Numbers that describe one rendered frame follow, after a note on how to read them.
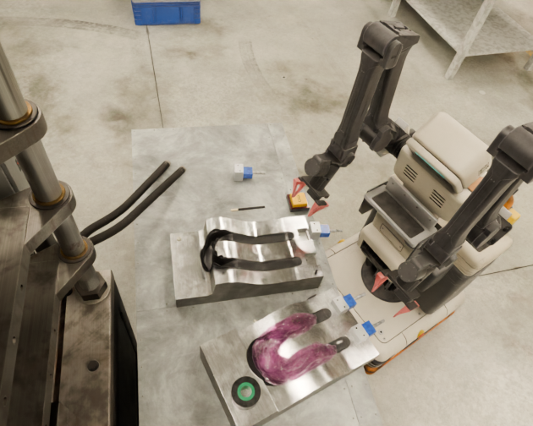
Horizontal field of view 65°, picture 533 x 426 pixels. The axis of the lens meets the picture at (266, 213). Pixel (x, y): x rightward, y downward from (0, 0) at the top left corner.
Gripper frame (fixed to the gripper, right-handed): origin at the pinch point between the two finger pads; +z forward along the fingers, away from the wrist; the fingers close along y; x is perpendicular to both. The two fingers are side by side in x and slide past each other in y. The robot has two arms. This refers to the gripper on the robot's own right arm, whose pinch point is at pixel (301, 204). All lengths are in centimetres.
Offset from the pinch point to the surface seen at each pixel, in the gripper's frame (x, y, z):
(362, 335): -1.1, 45.7, 13.4
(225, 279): -29.4, 9.2, 21.9
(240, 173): 3.8, -33.8, 14.9
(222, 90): 114, -182, 54
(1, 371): -95, 21, 15
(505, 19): 367, -133, -104
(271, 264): -10.5, 10.0, 18.5
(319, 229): 13.5, 5.1, 9.1
